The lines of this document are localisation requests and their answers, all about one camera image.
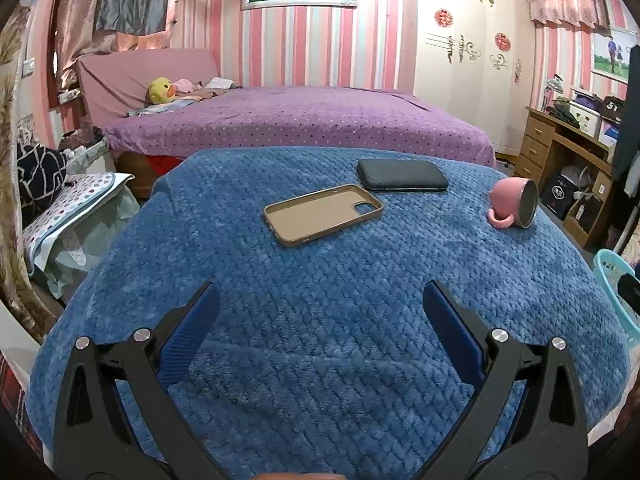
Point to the mixed clothes pile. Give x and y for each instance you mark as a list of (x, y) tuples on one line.
[(82, 142)]

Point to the light blue plastic basket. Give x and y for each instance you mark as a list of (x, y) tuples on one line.
[(607, 280)]

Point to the black white patterned bag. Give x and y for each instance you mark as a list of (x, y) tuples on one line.
[(42, 172)]

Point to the beige phone case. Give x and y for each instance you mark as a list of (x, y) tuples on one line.
[(322, 215)]

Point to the dark hanging garment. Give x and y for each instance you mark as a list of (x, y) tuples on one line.
[(630, 120)]

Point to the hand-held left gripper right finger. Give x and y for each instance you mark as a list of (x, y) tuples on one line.
[(452, 330)]

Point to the floral beige curtain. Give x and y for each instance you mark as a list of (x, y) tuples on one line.
[(632, 240)]

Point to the white power strip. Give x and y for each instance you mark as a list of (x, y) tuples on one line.
[(69, 96)]

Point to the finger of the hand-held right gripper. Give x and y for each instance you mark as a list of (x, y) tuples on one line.
[(631, 290)]

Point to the bed with purple dotted cover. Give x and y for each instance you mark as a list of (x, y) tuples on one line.
[(300, 120)]

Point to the pink mug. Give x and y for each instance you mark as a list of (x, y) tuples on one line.
[(505, 197)]

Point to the dark clothes pile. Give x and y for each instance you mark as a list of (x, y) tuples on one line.
[(562, 115)]

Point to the white wardrobe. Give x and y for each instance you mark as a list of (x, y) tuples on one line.
[(475, 90)]

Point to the red plaid cloth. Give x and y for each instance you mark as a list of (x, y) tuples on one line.
[(15, 400)]

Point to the leaf pattern curtain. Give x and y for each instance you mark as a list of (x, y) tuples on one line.
[(15, 185)]

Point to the beige folded clothes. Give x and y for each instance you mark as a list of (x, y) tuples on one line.
[(217, 87)]

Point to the red round paper decal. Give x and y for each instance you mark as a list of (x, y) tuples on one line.
[(443, 17), (502, 41)]

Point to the dotted white cushion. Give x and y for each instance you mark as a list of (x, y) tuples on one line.
[(75, 200)]

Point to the pink satin curtain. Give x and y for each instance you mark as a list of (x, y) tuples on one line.
[(80, 15)]

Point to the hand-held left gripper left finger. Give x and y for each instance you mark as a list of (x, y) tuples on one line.
[(192, 327)]

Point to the dark box with white print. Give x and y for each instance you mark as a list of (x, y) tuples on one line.
[(612, 107)]

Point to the pink covered headboard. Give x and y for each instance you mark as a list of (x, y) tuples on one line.
[(120, 85)]

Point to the black cardboard box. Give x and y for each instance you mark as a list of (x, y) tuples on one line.
[(557, 195)]

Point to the wall poster of couple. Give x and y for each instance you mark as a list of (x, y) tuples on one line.
[(612, 55)]

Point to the pink soft toy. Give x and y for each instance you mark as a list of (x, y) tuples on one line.
[(184, 85)]

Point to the pale green cloth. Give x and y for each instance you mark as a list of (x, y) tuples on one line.
[(95, 240)]

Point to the white fan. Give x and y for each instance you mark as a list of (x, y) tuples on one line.
[(572, 177)]

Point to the blue fleece blanket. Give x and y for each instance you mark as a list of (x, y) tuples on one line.
[(325, 285)]

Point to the yellow duck plush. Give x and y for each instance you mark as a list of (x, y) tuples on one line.
[(161, 91)]

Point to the black phone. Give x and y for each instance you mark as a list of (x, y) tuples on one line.
[(402, 175)]

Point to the wooden desk with drawers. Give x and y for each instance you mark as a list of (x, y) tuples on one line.
[(535, 140)]

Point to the desk lamp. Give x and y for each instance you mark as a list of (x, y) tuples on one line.
[(554, 85)]

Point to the white storage box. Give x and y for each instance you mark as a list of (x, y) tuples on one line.
[(586, 117)]

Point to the white wall switch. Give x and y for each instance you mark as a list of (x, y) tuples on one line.
[(29, 67)]

